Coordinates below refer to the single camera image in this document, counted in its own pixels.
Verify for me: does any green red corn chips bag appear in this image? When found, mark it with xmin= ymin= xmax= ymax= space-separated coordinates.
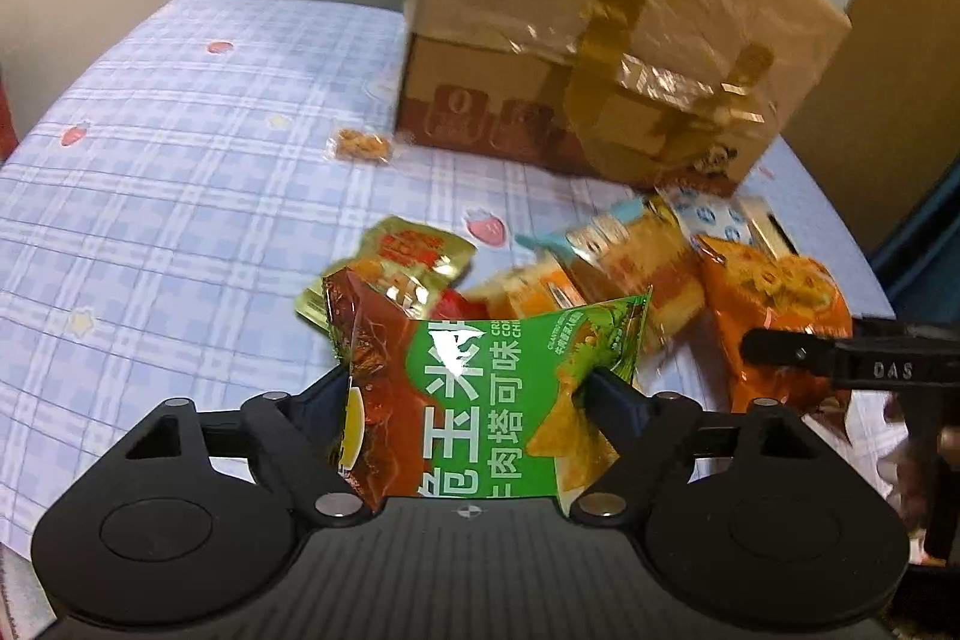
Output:
xmin=324 ymin=269 xmax=649 ymax=509

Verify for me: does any orange chips bag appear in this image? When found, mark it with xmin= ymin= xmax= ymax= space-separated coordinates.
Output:
xmin=697 ymin=236 xmax=853 ymax=427

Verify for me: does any blue cake packet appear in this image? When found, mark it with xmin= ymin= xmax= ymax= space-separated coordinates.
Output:
xmin=517 ymin=195 xmax=704 ymax=354

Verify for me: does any orange bread packet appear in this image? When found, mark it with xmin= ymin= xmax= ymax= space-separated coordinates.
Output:
xmin=462 ymin=253 xmax=586 ymax=320

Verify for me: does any gold tofu snack packet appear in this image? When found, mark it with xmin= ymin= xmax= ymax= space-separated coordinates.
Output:
xmin=295 ymin=216 xmax=477 ymax=331

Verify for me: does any white blue candy packet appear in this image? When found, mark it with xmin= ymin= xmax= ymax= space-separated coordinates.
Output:
xmin=659 ymin=187 xmax=754 ymax=245

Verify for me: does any red sauce packet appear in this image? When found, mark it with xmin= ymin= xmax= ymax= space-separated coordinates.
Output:
xmin=430 ymin=289 xmax=488 ymax=321

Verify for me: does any right hand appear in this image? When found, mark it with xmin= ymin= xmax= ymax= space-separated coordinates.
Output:
xmin=877 ymin=388 xmax=958 ymax=565

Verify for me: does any cracker packet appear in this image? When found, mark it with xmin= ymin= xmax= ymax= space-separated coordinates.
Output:
xmin=737 ymin=197 xmax=797 ymax=259

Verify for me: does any blue plaid tablecloth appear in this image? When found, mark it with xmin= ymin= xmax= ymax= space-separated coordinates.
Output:
xmin=0 ymin=0 xmax=910 ymax=559

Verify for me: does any clear peanut snack packet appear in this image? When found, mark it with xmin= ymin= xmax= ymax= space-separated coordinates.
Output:
xmin=327 ymin=127 xmax=394 ymax=164

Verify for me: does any brown cardboard box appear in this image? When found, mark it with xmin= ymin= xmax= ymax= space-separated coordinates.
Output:
xmin=395 ymin=0 xmax=850 ymax=195

